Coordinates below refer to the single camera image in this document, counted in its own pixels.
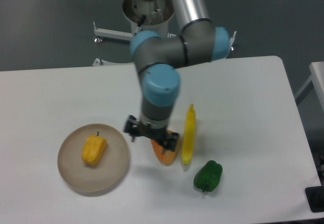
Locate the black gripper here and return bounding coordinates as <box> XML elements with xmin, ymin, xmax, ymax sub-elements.
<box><xmin>124</xmin><ymin>115</ymin><xmax>179</xmax><ymax>154</ymax></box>

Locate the yellow bell pepper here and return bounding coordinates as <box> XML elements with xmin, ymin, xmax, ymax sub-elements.
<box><xmin>82</xmin><ymin>132</ymin><xmax>107</xmax><ymax>165</ymax></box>

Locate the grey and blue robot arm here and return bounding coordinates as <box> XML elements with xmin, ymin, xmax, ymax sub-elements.
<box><xmin>123</xmin><ymin>0</ymin><xmax>235</xmax><ymax>151</ymax></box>

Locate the green bell pepper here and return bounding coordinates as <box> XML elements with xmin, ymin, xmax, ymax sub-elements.
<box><xmin>193</xmin><ymin>160</ymin><xmax>223</xmax><ymax>192</ymax></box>

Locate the beige round plate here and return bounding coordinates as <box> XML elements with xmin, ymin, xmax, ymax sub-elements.
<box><xmin>57</xmin><ymin>123</ymin><xmax>130</xmax><ymax>195</ymax></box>

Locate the orange bread wedge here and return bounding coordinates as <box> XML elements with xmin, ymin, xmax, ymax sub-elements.
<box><xmin>150</xmin><ymin>135</ymin><xmax>181</xmax><ymax>166</ymax></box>

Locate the yellow banana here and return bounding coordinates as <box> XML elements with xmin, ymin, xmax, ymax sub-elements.
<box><xmin>181</xmin><ymin>104</ymin><xmax>196</xmax><ymax>165</ymax></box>

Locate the white side table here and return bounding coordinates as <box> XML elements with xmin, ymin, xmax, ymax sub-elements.
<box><xmin>294</xmin><ymin>61</ymin><xmax>323</xmax><ymax>108</ymax></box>

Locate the black box at table edge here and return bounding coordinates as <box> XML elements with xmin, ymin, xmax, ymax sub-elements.
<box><xmin>305</xmin><ymin>186</ymin><xmax>323</xmax><ymax>213</ymax></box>

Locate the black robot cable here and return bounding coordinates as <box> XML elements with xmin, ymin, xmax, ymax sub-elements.
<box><xmin>135</xmin><ymin>14</ymin><xmax>146</xmax><ymax>36</ymax></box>

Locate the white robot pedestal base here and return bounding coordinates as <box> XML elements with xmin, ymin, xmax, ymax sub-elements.
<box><xmin>93</xmin><ymin>0</ymin><xmax>235</xmax><ymax>71</ymax></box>

